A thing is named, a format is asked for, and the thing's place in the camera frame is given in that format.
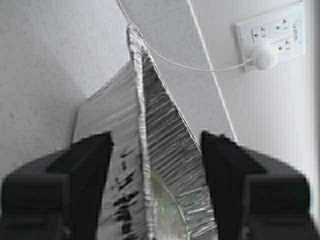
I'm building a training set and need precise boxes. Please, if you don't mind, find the white plug adapter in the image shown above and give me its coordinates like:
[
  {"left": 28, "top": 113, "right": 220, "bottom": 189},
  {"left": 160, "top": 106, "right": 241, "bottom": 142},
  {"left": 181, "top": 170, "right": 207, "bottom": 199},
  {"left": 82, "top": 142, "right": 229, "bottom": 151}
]
[{"left": 251, "top": 45, "right": 279, "bottom": 71}]

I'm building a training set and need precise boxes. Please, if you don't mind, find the aluminium foil baking pan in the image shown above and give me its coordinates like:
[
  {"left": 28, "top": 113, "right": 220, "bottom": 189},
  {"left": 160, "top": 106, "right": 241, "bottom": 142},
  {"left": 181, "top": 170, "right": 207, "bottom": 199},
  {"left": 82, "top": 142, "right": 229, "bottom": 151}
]
[{"left": 73, "top": 24, "right": 217, "bottom": 240}]

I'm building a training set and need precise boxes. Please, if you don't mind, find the white power cable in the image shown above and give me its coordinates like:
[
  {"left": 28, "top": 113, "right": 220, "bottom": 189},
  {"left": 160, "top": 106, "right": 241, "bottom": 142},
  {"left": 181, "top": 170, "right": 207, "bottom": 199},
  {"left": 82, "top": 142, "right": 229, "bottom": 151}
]
[{"left": 115, "top": 0, "right": 256, "bottom": 73}]

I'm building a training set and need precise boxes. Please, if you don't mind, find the white wall power outlet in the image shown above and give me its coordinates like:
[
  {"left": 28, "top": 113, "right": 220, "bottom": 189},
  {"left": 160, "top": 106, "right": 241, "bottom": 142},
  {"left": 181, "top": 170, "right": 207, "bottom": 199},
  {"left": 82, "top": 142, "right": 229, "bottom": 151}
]
[{"left": 235, "top": 0, "right": 306, "bottom": 72}]

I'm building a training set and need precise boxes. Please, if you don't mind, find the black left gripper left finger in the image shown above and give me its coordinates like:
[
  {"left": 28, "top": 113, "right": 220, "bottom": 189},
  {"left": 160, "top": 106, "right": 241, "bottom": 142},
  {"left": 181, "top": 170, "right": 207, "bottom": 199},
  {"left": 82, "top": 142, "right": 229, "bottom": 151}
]
[{"left": 0, "top": 131, "right": 113, "bottom": 240}]

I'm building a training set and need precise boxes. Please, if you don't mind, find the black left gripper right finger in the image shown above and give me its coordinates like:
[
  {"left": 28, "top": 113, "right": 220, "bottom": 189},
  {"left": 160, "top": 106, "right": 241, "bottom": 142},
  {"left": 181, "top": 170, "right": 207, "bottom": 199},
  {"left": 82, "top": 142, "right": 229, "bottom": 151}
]
[{"left": 200, "top": 131, "right": 313, "bottom": 240}]

